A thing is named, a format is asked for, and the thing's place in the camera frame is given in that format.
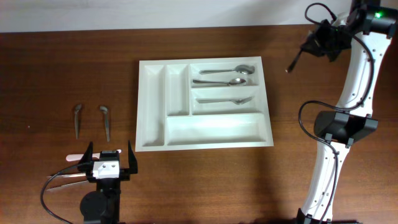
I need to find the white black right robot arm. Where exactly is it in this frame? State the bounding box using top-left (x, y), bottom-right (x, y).
top-left (136, 1), bottom-right (397, 223)

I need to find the right small metal spoon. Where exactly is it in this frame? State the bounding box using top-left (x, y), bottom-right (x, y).
top-left (99, 106), bottom-right (110, 142)

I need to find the metal fork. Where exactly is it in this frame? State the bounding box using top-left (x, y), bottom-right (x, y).
top-left (285, 49), bottom-right (303, 73)
top-left (197, 96), bottom-right (253, 105)

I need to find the large metal spoon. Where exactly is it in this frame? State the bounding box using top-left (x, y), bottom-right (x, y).
top-left (199, 65), bottom-right (256, 75)
top-left (192, 78), bottom-right (247, 86)

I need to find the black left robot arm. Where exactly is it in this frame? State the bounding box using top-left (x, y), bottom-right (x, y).
top-left (78, 142), bottom-right (137, 224)

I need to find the upper metal knife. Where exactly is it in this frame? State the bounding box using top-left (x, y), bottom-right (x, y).
top-left (46, 173), bottom-right (86, 179)

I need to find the left small metal spoon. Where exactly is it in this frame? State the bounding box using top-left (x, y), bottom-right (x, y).
top-left (74, 104), bottom-right (82, 139)

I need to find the pink handled utensil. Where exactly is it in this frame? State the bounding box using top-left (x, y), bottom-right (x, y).
top-left (66, 152), bottom-right (116, 162)

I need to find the white plastic cutlery tray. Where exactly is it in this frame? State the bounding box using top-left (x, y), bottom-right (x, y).
top-left (136, 57), bottom-right (274, 152)

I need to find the small metal spoon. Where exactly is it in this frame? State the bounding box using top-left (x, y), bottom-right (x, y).
top-left (74, 104), bottom-right (82, 139)
top-left (99, 106), bottom-right (110, 142)

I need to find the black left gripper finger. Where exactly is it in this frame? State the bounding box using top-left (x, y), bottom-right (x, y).
top-left (127, 141), bottom-right (138, 174)
top-left (78, 142), bottom-right (93, 172)

